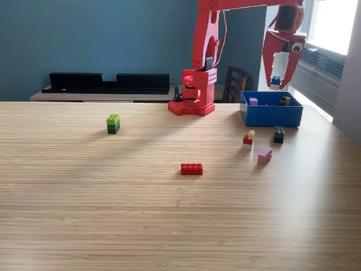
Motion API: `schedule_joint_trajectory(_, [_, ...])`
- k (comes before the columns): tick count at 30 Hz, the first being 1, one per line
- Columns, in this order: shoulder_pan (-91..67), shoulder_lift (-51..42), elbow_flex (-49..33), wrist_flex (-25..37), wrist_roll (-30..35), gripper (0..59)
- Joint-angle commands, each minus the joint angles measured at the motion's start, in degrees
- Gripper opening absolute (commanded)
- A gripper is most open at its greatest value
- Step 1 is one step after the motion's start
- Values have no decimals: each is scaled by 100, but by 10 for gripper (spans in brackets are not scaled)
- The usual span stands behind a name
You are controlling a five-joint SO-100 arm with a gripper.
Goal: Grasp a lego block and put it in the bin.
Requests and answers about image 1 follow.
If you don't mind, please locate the blue and white brick stack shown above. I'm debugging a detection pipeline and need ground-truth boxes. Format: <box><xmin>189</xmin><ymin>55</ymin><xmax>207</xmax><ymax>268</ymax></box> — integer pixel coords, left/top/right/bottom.
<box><xmin>270</xmin><ymin>75</ymin><xmax>284</xmax><ymax>91</ymax></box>

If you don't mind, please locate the black lego brick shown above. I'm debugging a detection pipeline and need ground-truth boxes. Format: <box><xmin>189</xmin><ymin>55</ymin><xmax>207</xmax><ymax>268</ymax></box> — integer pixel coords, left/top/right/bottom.
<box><xmin>273</xmin><ymin>125</ymin><xmax>285</xmax><ymax>144</ymax></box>

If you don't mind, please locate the pink lego brick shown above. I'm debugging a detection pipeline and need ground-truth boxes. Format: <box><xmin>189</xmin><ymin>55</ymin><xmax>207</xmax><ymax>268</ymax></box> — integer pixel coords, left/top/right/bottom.
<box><xmin>257</xmin><ymin>147</ymin><xmax>274</xmax><ymax>166</ymax></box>

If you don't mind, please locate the green brick stack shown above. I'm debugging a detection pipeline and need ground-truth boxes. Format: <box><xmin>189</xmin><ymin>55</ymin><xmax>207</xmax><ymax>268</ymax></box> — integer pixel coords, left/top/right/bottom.
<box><xmin>106</xmin><ymin>113</ymin><xmax>121</xmax><ymax>134</ymax></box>

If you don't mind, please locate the blue plastic bin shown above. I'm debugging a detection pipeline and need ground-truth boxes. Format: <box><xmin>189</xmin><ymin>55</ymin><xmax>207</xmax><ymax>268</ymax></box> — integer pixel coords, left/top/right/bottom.
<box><xmin>239</xmin><ymin>90</ymin><xmax>304</xmax><ymax>127</ymax></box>

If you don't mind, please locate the red lego brick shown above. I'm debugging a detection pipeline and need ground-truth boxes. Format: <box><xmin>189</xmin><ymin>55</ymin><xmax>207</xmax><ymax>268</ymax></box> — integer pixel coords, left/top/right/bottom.
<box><xmin>180</xmin><ymin>163</ymin><xmax>204</xmax><ymax>176</ymax></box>

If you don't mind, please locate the grey window heater unit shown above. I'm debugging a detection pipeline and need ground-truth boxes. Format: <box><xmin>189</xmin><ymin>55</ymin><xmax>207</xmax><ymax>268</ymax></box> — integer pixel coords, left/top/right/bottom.
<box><xmin>287</xmin><ymin>39</ymin><xmax>346</xmax><ymax>113</ymax></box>

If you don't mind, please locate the white window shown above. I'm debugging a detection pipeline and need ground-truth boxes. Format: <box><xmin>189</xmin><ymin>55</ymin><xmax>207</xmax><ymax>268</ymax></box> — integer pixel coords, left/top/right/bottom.
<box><xmin>306</xmin><ymin>0</ymin><xmax>361</xmax><ymax>56</ymax></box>

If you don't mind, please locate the dark wooden chair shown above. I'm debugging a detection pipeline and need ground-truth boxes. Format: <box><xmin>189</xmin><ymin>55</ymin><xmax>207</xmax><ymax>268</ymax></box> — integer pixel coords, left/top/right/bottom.
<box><xmin>222</xmin><ymin>66</ymin><xmax>251</xmax><ymax>104</ymax></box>

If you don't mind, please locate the red white yellow brick stack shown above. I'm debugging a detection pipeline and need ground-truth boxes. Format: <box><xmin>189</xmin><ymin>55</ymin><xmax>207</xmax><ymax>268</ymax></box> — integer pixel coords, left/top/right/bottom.
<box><xmin>242</xmin><ymin>130</ymin><xmax>256</xmax><ymax>151</ymax></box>

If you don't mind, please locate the black shelf tray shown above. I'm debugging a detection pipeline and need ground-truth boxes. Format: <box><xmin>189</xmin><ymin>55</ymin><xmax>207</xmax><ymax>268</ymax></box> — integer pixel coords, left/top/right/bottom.
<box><xmin>41</xmin><ymin>72</ymin><xmax>170</xmax><ymax>95</ymax></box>

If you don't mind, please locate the wooden sideboard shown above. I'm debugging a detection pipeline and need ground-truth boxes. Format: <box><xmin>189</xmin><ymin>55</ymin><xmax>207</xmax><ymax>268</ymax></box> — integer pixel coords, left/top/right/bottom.
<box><xmin>30</xmin><ymin>84</ymin><xmax>226</xmax><ymax>103</ymax></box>

